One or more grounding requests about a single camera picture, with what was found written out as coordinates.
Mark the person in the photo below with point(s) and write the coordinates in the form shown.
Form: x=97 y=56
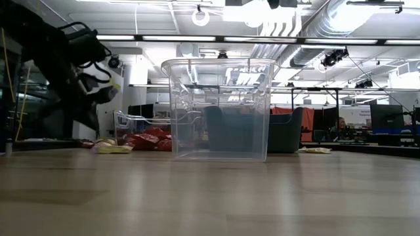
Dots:
x=341 y=126

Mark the black table frame rails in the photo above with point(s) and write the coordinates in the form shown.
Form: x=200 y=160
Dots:
x=393 y=151
x=33 y=145

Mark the teal plastic bin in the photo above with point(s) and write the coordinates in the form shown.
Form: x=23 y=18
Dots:
x=285 y=137

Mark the blue table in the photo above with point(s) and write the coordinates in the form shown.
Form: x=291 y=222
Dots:
x=393 y=131

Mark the tall clear plastic bin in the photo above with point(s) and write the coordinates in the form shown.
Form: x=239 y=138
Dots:
x=177 y=98

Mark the long linear ceiling light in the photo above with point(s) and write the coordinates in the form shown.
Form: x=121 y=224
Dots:
x=178 y=38

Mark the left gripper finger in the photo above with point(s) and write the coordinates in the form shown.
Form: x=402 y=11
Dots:
x=87 y=116
x=103 y=95

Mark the small white post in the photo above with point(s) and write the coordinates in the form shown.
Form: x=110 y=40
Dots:
x=8 y=147

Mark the black office chair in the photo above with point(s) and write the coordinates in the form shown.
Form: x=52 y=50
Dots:
x=320 y=135

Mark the low clear plastic bin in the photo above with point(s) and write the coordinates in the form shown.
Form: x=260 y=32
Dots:
x=124 y=126

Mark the black ceiling track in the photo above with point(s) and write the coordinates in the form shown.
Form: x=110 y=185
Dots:
x=374 y=3

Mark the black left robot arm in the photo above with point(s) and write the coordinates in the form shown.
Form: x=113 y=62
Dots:
x=39 y=49

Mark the silver ceiling air duct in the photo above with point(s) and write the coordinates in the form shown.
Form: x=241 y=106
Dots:
x=328 y=19

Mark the black metal frame stand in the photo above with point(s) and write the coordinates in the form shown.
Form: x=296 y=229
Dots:
x=315 y=88

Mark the yellow candy packet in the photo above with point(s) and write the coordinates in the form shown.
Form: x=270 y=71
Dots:
x=315 y=150
x=113 y=149
x=106 y=141

